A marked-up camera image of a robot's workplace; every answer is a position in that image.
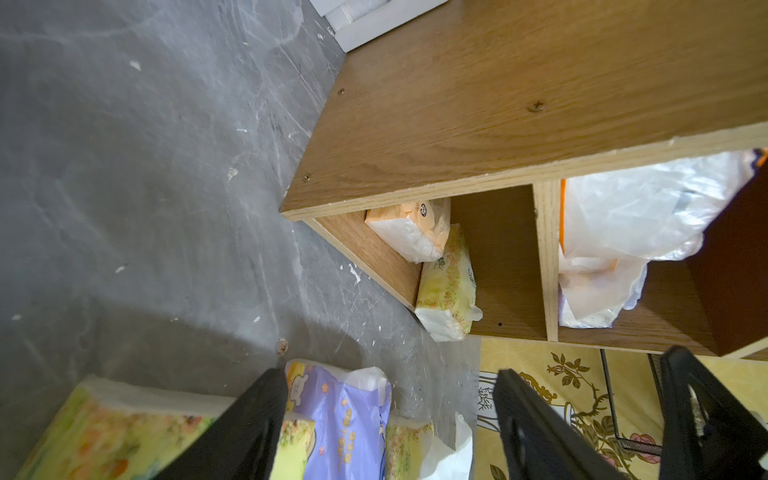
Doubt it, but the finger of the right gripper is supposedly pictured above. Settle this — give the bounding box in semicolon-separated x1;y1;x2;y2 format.
659;346;767;479

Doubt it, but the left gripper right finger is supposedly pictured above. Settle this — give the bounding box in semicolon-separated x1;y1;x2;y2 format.
493;369;622;480

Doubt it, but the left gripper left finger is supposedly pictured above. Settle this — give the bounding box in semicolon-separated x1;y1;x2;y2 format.
156;368;288;480

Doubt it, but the purple tissue pack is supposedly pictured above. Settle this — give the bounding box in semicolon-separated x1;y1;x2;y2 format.
285;359;392;479

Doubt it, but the yellow tissue pack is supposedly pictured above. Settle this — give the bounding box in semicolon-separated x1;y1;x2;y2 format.
384;413;473;480

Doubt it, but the green-yellow tissue pack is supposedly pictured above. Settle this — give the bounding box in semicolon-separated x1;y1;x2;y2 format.
16;376;316;479

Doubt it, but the orange tissue pack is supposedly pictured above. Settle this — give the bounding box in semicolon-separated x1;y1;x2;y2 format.
560;148;767;261

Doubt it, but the peach tissue pack middle shelf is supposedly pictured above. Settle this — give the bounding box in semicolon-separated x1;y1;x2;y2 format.
558;252;648;329

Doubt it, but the peach tissue pack shelf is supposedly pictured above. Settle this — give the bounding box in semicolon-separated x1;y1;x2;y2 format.
365;198;451;263
558;252;648;329

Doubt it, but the yellow floral pack bottom shelf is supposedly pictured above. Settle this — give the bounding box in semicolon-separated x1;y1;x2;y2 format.
415;224;483;343

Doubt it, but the peach tissue pack bottom shelf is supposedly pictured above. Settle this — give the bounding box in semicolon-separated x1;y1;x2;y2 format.
365;198;451;263

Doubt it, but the wooden three-tier shelf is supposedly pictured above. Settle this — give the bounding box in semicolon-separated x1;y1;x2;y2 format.
281;1;767;360

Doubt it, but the artificial flowers white fence planter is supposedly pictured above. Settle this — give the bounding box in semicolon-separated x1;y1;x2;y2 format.
310;0;447;53

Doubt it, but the black wire wall basket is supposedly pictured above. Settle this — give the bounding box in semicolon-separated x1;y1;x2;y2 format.
600;349;663;465

